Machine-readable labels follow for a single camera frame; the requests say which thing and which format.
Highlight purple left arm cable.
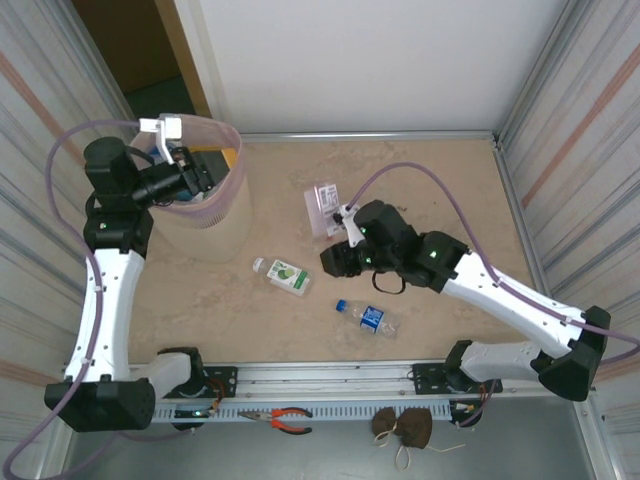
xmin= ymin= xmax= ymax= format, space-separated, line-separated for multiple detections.
xmin=1 ymin=118 xmax=194 ymax=480

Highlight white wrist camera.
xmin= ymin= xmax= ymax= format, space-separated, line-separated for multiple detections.
xmin=138 ymin=114 xmax=184 ymax=166
xmin=331 ymin=202 xmax=365 ymax=250

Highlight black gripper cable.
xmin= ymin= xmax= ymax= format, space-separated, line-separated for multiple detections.
xmin=372 ymin=271 xmax=407 ymax=296

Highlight white pouch string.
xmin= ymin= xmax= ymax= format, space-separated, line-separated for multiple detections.
xmin=373 ymin=430 xmax=467 ymax=472

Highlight brown cloth pouch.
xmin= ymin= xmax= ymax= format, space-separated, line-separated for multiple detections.
xmin=394 ymin=407 xmax=434 ymax=449
xmin=371 ymin=407 xmax=401 ymax=436

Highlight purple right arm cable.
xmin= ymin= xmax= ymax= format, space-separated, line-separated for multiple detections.
xmin=344 ymin=162 xmax=640 ymax=430

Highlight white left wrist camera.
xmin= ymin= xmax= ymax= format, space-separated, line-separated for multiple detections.
xmin=138 ymin=114 xmax=184 ymax=166

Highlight pink plastic bin liner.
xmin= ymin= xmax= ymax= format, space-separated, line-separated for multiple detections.
xmin=128 ymin=113 xmax=245 ymax=230

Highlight blue label blue cap bottle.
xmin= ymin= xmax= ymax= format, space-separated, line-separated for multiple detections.
xmin=335 ymin=298 xmax=401 ymax=340

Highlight pink label clear bottle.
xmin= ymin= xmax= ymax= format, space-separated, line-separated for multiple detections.
xmin=303 ymin=183 xmax=347 ymax=242

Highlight orange handled pliers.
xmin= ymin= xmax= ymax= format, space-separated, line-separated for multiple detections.
xmin=238 ymin=407 xmax=314 ymax=435

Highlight white slotted cable duct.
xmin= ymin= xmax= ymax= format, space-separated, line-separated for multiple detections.
xmin=152 ymin=402 xmax=454 ymax=424

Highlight beige mesh waste bin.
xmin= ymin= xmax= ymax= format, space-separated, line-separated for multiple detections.
xmin=127 ymin=113 xmax=251 ymax=265

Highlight lime label clear bottle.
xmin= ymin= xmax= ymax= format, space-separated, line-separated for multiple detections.
xmin=251 ymin=256 xmax=312 ymax=298

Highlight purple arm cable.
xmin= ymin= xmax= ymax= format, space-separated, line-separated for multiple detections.
xmin=1 ymin=118 xmax=194 ymax=480
xmin=344 ymin=162 xmax=640 ymax=430

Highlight brown wooden door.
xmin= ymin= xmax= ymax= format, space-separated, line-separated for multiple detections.
xmin=71 ymin=0 xmax=211 ymax=114

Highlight long aluminium base rail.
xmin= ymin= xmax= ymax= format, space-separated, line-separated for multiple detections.
xmin=52 ymin=355 xmax=599 ymax=402

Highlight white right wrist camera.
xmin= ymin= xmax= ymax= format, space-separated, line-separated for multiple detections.
xmin=331 ymin=202 xmax=365 ymax=250

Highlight grey metal shelf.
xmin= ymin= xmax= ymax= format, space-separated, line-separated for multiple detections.
xmin=62 ymin=422 xmax=596 ymax=480

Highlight small controller board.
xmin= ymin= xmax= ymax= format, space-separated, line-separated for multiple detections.
xmin=448 ymin=399 xmax=485 ymax=430
xmin=172 ymin=405 xmax=219 ymax=432

